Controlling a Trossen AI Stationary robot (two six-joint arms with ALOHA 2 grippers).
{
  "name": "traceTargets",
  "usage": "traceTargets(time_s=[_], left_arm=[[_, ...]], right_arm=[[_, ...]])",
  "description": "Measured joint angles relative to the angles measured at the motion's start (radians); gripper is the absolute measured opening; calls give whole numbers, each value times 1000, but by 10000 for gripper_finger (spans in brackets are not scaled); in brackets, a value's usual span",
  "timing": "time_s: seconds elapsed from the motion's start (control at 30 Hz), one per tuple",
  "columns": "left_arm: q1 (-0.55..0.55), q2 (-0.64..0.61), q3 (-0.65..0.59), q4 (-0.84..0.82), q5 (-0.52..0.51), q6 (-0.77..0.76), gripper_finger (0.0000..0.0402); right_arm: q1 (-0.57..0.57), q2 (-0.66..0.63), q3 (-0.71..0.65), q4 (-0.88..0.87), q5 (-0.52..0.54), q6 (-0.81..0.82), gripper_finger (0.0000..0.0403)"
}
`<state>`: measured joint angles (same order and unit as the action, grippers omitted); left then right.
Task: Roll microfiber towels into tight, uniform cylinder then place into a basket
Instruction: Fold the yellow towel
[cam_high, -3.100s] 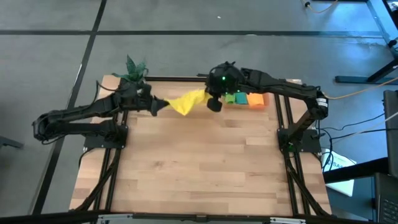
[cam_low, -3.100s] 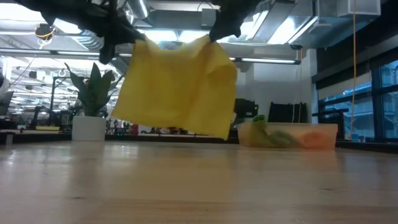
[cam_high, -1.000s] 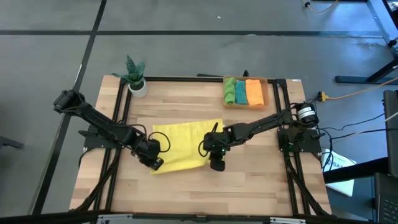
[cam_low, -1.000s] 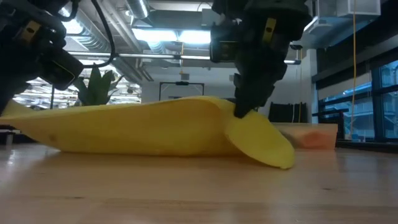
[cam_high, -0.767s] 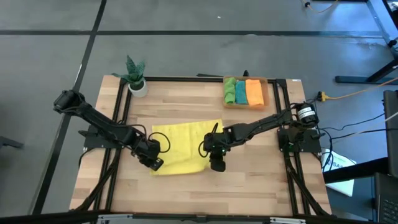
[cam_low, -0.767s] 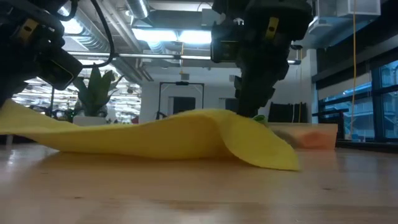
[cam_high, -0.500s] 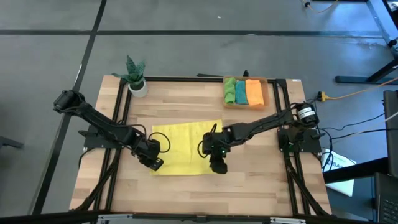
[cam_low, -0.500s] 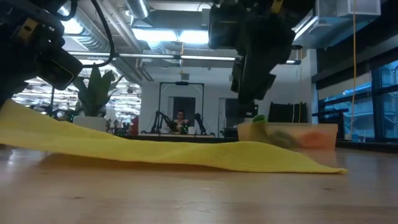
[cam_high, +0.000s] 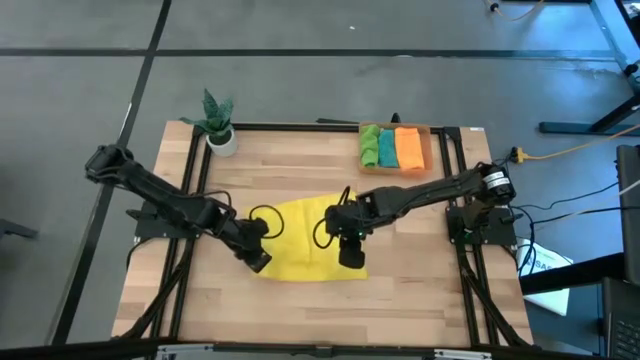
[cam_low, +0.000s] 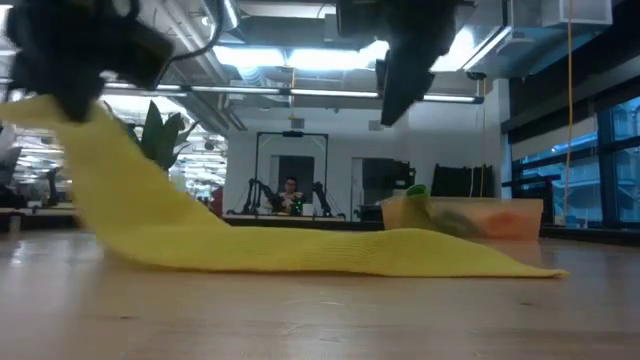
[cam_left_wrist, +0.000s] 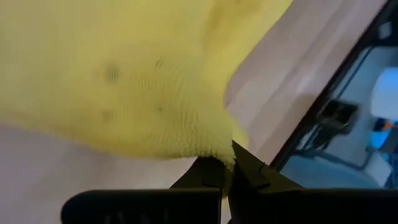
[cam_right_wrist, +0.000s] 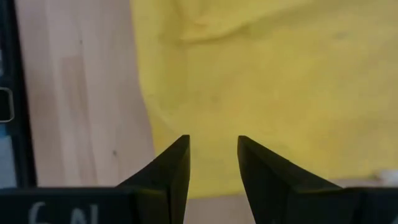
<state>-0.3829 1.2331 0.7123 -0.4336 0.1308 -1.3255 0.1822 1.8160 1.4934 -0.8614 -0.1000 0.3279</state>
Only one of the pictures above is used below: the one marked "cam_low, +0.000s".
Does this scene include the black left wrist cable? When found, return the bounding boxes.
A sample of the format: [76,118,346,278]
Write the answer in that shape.
[154,0,227,81]

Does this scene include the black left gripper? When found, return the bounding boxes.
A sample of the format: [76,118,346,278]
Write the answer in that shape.
[7,0,131,124]

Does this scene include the white ceiling air unit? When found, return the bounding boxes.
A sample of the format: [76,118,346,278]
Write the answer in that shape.
[542,0,614,29]

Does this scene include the background work table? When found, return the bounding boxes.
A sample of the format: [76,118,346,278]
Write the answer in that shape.
[222,213,346,224]

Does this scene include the black background monitor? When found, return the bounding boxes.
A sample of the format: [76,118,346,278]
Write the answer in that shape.
[362,157,417,191]

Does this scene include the person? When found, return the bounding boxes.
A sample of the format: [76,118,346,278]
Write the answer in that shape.
[277,174,307,217]

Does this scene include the green microfiber towel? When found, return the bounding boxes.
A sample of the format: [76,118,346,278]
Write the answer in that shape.
[405,183,436,231]

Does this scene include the black gantry frame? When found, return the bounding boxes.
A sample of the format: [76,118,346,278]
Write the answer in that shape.
[255,130,330,217]

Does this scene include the black equipment cases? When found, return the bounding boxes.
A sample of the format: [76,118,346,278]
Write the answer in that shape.
[432,163,495,199]

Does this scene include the potted green plant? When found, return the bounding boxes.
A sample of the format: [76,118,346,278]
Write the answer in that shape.
[102,99,200,194]

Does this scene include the translucent orange plastic basket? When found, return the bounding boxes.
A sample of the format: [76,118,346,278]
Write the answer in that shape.
[380,195,545,241]

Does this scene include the bright ceiling light panel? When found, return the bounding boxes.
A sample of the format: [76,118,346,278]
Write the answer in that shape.
[214,44,391,71]

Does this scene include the dark grey tilted screen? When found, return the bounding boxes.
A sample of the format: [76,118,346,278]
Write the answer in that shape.
[0,144,24,189]

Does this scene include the red background object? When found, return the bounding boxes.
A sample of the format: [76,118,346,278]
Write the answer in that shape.
[209,187,225,217]

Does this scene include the yellow microfiber towel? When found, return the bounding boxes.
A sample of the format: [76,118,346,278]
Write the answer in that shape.
[0,94,570,280]

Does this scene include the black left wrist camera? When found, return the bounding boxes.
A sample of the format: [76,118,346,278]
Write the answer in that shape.
[107,19,176,90]

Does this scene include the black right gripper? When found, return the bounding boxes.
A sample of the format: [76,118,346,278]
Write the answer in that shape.
[375,0,460,127]

